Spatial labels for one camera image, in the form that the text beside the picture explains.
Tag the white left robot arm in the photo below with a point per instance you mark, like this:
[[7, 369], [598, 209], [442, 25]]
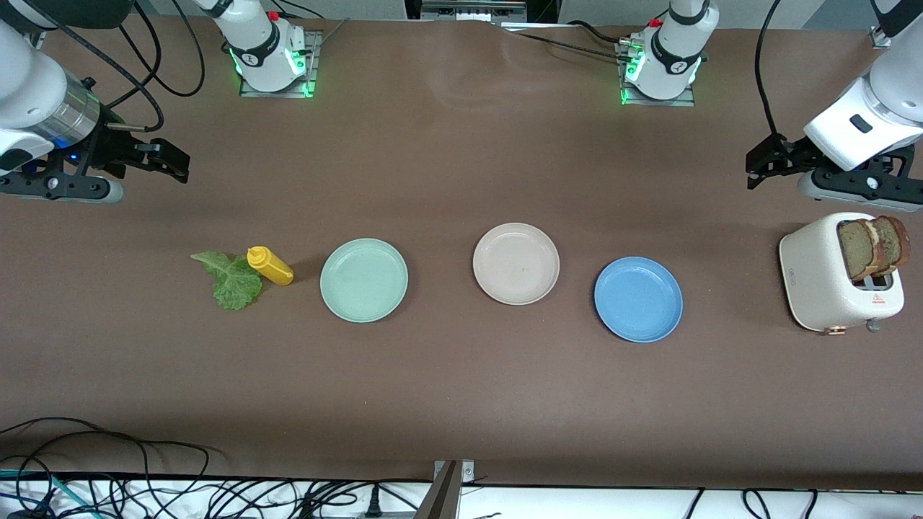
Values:
[[894, 94]]

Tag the cream white toaster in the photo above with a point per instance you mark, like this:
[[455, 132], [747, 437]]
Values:
[[815, 281]]

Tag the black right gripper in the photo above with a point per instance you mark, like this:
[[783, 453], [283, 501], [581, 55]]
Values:
[[109, 145]]

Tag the black power plug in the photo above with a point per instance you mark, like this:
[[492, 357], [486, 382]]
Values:
[[373, 504]]

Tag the beige plate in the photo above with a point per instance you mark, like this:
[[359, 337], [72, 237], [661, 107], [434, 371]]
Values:
[[515, 263]]

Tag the mint green plate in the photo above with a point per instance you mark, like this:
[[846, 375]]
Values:
[[364, 281]]

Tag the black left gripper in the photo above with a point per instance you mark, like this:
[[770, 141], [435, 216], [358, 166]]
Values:
[[787, 155]]

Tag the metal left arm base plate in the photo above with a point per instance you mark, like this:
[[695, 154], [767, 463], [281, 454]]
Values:
[[685, 101]]

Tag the yellow mustard squeeze bottle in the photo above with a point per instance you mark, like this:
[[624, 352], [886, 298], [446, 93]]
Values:
[[274, 268]]

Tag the grey metal bracket post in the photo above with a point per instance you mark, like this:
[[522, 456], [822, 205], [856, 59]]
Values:
[[443, 497]]

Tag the black metal equipment frame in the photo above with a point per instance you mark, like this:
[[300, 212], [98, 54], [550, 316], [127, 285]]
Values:
[[414, 9]]

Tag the brown bread slice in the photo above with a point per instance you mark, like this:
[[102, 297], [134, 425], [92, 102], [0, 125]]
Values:
[[898, 245], [857, 249]]

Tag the green lettuce leaf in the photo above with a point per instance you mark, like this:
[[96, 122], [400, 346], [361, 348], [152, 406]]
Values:
[[234, 288]]

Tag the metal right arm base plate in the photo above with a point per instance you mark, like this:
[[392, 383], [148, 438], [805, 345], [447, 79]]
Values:
[[314, 72]]

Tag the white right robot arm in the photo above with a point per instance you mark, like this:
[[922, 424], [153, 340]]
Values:
[[29, 79]]

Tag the blue plate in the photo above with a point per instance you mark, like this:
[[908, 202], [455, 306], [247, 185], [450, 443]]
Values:
[[638, 299]]

